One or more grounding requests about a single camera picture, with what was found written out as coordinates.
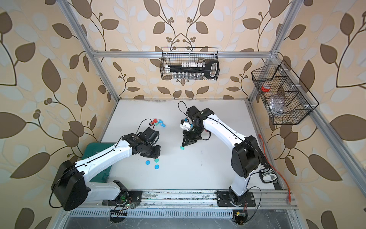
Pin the green plastic tool case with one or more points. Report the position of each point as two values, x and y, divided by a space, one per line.
93 149

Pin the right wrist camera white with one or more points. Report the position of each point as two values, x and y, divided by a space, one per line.
185 124

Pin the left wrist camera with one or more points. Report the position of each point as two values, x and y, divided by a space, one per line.
151 136

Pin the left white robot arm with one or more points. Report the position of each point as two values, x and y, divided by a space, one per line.
73 186

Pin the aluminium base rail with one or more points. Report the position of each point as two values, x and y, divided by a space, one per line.
171 199

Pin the black wire basket right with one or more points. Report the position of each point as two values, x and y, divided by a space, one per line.
284 81

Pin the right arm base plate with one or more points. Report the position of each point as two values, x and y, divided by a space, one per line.
230 199

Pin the socket rail tool black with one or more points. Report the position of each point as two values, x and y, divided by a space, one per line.
206 70

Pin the black wire basket back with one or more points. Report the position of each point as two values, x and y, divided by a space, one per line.
177 54

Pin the black wire basket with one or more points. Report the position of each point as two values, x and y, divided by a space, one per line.
284 81
177 54

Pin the clear plastic bag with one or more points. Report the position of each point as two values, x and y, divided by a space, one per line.
277 104

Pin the small circuit board right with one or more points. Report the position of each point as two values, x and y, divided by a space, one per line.
240 217

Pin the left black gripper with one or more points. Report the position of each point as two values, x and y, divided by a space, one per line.
156 154

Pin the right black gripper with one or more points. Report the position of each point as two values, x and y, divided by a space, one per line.
188 140

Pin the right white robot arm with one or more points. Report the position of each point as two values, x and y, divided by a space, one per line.
246 158

